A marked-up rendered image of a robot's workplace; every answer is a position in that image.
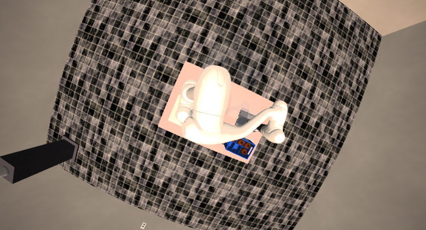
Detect blue divided crate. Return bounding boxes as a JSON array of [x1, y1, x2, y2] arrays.
[[224, 137, 256, 160]]

